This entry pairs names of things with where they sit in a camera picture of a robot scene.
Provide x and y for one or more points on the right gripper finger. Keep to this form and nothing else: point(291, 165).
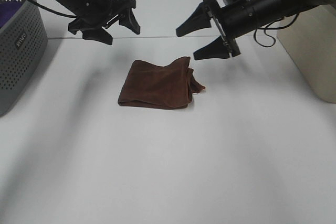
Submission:
point(218, 49)
point(198, 20)

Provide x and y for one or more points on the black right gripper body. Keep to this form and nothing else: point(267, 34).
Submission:
point(226, 20)

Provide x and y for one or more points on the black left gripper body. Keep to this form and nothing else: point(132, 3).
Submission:
point(99, 13)

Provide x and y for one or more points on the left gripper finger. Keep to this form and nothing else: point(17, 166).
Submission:
point(97, 34)
point(128, 20)

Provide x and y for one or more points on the brown towel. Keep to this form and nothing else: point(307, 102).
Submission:
point(160, 87)

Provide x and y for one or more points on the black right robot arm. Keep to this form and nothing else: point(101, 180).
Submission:
point(259, 14)

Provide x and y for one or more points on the grey perforated laundry basket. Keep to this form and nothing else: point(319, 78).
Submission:
point(23, 43)

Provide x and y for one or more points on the beige storage bin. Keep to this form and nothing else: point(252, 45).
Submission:
point(310, 43)

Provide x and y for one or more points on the purple cloth in basket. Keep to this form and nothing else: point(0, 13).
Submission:
point(10, 10)

